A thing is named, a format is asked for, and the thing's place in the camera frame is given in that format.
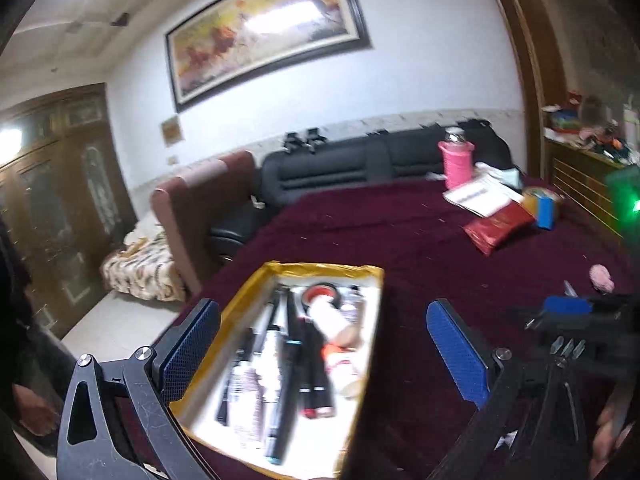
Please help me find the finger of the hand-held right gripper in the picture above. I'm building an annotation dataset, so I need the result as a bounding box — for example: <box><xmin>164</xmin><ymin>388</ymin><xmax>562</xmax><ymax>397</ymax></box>
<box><xmin>542</xmin><ymin>295</ymin><xmax>626</xmax><ymax>318</ymax></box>
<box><xmin>520</xmin><ymin>310</ymin><xmax>621</xmax><ymax>342</ymax></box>

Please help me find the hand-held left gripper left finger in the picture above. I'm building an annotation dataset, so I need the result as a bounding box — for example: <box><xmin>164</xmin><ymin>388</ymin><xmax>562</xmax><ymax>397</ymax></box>
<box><xmin>56</xmin><ymin>298</ymin><xmax>222</xmax><ymax>480</ymax></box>

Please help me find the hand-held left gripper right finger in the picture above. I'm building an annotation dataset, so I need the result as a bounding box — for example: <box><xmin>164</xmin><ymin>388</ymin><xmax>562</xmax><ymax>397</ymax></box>
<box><xmin>425</xmin><ymin>298</ymin><xmax>601</xmax><ymax>480</ymax></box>

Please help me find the pink fuzzy plush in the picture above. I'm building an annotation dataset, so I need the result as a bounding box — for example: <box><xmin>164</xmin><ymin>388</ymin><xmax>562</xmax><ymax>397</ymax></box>
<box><xmin>589</xmin><ymin>264</ymin><xmax>615</xmax><ymax>293</ymax></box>

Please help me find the thin black pencil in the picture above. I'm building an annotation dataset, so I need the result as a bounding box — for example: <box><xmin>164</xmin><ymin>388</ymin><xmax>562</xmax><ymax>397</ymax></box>
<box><xmin>260</xmin><ymin>285</ymin><xmax>290</xmax><ymax>356</ymax></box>

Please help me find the black marker with teal band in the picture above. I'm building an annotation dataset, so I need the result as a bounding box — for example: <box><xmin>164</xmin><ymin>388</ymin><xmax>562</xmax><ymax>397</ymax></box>
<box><xmin>265</xmin><ymin>305</ymin><xmax>306</xmax><ymax>463</ymax></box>

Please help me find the pale pink bottle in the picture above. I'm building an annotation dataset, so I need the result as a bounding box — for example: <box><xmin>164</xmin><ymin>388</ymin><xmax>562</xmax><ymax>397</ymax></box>
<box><xmin>306</xmin><ymin>296</ymin><xmax>365</xmax><ymax>350</ymax></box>

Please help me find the yellow rimmed white tray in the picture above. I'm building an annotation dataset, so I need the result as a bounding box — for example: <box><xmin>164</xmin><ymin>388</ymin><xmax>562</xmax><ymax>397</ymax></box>
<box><xmin>169</xmin><ymin>261</ymin><xmax>385</xmax><ymax>480</ymax></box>

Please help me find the black tape roll red core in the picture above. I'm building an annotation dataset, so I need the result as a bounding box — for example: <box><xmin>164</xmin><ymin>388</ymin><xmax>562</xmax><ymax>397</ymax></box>
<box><xmin>300</xmin><ymin>282</ymin><xmax>342</xmax><ymax>316</ymax></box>

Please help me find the person's right hand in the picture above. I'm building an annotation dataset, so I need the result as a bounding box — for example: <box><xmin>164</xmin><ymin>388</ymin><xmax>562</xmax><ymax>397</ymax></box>
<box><xmin>592</xmin><ymin>395</ymin><xmax>633</xmax><ymax>466</ymax></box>

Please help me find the blue rectangular box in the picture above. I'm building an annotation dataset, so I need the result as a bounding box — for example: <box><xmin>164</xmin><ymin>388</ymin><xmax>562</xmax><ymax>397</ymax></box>
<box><xmin>536</xmin><ymin>196</ymin><xmax>558</xmax><ymax>231</ymax></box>

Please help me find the floral patterned cushion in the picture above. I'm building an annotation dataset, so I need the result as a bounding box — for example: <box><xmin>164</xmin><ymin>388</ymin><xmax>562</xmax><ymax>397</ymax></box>
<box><xmin>100</xmin><ymin>220</ymin><xmax>188</xmax><ymax>303</ymax></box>

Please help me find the burgundy tablecloth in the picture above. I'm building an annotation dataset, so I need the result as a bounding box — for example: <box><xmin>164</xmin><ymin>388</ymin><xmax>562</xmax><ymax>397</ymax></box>
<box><xmin>185</xmin><ymin>175</ymin><xmax>640</xmax><ymax>480</ymax></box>

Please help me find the red foil packet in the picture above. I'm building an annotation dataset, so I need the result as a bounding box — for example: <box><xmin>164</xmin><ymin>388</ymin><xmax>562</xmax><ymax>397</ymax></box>
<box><xmin>462</xmin><ymin>203</ymin><xmax>536</xmax><ymax>257</ymax></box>

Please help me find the blue yellow sponge pack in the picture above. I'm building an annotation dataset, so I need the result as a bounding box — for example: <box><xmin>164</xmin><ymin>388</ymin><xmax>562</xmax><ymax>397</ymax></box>
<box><xmin>520</xmin><ymin>187</ymin><xmax>565</xmax><ymax>216</ymax></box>

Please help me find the wooden brick-pattern counter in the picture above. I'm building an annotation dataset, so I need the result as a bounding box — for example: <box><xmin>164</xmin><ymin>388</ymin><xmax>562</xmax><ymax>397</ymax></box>
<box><xmin>477</xmin><ymin>0</ymin><xmax>640</xmax><ymax>246</ymax></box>

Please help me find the reddish brown armchair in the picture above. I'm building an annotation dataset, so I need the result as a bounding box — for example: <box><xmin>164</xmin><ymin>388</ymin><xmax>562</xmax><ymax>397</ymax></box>
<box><xmin>150</xmin><ymin>151</ymin><xmax>261</xmax><ymax>297</ymax></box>

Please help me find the white paper stack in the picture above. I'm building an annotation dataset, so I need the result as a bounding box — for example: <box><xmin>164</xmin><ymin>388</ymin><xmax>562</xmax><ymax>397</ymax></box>
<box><xmin>444</xmin><ymin>162</ymin><xmax>521</xmax><ymax>218</ymax></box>

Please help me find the person's dark clothing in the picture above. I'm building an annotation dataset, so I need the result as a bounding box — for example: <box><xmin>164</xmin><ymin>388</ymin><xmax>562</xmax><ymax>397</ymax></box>
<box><xmin>0</xmin><ymin>220</ymin><xmax>76</xmax><ymax>456</ymax></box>

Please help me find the pink knit-covered bottle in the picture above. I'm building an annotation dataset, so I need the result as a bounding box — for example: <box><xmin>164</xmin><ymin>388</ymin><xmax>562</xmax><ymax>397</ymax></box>
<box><xmin>438</xmin><ymin>127</ymin><xmax>475</xmax><ymax>191</ymax></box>

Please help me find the black bag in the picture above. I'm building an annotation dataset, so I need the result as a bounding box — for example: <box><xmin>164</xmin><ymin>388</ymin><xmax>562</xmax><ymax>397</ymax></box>
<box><xmin>457</xmin><ymin>119</ymin><xmax>516</xmax><ymax>171</ymax></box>

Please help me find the red blue tissue box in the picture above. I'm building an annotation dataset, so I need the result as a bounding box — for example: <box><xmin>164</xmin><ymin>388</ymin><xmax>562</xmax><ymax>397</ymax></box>
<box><xmin>550</xmin><ymin>107</ymin><xmax>583</xmax><ymax>133</ymax></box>

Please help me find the white green tumbler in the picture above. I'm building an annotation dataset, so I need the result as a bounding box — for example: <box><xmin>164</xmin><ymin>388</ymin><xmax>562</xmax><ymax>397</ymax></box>
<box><xmin>621</xmin><ymin>104</ymin><xmax>640</xmax><ymax>147</ymax></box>

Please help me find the wooden wardrobe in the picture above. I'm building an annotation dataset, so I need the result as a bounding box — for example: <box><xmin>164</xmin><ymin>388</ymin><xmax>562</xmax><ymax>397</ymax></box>
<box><xmin>0</xmin><ymin>82</ymin><xmax>138</xmax><ymax>341</ymax></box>

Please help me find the black leather sofa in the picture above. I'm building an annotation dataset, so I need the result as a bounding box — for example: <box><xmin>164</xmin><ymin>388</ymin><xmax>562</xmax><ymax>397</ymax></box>
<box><xmin>210</xmin><ymin>127</ymin><xmax>516</xmax><ymax>261</ymax></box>

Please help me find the yellow wall plaque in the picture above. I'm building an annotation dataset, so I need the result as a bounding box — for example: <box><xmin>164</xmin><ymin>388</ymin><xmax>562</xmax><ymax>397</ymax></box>
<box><xmin>161</xmin><ymin>116</ymin><xmax>183</xmax><ymax>147</ymax></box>

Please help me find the framed wall painting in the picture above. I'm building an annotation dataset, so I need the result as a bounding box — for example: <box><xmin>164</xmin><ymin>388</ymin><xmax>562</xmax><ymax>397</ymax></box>
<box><xmin>165</xmin><ymin>0</ymin><xmax>373</xmax><ymax>113</ymax></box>

